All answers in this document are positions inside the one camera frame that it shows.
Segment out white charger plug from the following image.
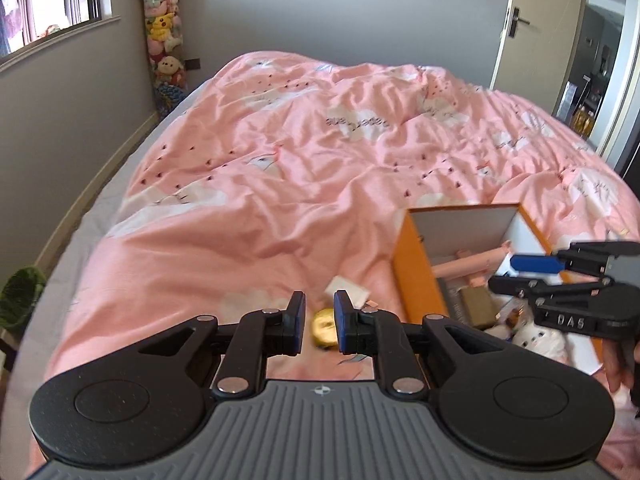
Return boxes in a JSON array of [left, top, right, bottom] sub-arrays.
[[324, 275, 371, 308]]

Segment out green fuzzy object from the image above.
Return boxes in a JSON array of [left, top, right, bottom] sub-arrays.
[[0, 266, 47, 333]]

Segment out hanging stack of plush toys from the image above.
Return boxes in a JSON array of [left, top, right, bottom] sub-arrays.
[[135, 0, 193, 116]]

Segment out white bunny plush striped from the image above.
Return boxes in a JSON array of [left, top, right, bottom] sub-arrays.
[[510, 322, 571, 363]]

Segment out black door handle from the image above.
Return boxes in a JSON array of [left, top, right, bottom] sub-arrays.
[[507, 7, 531, 38]]

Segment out black rectangular box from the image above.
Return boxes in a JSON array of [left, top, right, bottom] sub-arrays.
[[439, 280, 468, 323]]

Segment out yellow round object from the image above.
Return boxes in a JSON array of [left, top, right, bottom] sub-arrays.
[[311, 307, 341, 348]]

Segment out white door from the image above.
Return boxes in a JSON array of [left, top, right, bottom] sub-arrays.
[[492, 0, 591, 116]]

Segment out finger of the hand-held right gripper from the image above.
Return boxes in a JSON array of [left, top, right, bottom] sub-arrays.
[[489, 274, 613, 306], [510, 241, 618, 277]]

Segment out orange cardboard box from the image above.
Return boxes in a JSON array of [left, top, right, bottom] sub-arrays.
[[390, 202, 606, 376]]

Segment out gold box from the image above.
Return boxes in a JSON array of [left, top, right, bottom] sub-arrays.
[[459, 285, 498, 331]]

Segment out pink printed blanket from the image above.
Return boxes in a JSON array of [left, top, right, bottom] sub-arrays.
[[30, 50, 640, 476]]

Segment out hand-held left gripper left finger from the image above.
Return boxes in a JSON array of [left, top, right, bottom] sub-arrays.
[[137, 291, 307, 395]]

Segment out grey bed sheet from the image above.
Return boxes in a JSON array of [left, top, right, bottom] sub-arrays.
[[12, 75, 221, 376]]

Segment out person's right hand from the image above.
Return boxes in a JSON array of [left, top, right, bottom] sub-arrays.
[[601, 339, 633, 393]]

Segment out pink selfie stick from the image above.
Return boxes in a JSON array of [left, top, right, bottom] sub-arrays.
[[432, 241, 513, 281]]

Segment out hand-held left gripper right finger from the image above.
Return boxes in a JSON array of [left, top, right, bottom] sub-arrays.
[[333, 290, 506, 395]]

